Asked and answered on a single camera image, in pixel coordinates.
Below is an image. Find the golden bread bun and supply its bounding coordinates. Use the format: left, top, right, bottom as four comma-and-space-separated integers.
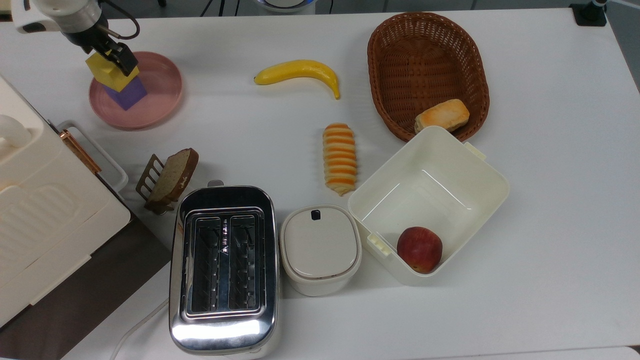
414, 98, 471, 134

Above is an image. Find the brown wicker basket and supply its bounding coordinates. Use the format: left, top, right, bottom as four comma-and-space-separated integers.
367, 12, 491, 143

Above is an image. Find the orange striped spiral bread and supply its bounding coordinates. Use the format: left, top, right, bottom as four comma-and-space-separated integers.
322, 123, 358, 196

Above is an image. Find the yellow banana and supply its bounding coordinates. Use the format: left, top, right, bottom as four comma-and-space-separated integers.
253, 59, 341, 100

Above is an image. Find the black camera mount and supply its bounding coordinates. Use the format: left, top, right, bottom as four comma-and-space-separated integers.
570, 0, 609, 27

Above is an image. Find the open cream plastic box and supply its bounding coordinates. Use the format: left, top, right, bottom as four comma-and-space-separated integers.
347, 125, 511, 287

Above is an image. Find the brown bread slice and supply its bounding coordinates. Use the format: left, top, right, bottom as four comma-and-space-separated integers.
145, 147, 200, 205

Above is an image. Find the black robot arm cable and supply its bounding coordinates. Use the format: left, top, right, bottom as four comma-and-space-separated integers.
100, 0, 141, 41

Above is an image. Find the large cream oven appliance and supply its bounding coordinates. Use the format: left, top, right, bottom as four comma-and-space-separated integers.
0, 75, 132, 328

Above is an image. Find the white rail handle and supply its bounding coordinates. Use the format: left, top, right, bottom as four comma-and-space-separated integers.
56, 120, 129, 193

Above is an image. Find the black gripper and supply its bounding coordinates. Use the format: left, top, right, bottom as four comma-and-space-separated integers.
75, 22, 140, 77

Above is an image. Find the purple cube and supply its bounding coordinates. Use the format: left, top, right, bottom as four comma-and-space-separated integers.
102, 75, 149, 111

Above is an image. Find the pink round plate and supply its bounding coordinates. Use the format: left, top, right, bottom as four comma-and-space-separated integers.
88, 51, 184, 131

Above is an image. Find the bronze wire toast rack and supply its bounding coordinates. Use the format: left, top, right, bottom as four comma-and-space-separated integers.
135, 153, 176, 216

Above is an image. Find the small cream lidded container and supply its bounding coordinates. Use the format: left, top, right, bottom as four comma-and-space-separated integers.
279, 204, 363, 297

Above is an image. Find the chrome two-slot toaster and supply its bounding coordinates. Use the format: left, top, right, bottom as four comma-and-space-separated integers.
168, 180, 281, 358

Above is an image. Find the white toaster power cable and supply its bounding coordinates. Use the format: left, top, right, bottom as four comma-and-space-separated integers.
109, 298, 171, 360

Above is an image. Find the yellow cube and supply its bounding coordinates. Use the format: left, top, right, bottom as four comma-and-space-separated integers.
85, 50, 141, 93

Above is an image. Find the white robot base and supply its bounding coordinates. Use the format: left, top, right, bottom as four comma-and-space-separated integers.
254, 0, 317, 14

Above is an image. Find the red apple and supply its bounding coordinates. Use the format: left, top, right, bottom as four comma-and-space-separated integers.
396, 226, 444, 275

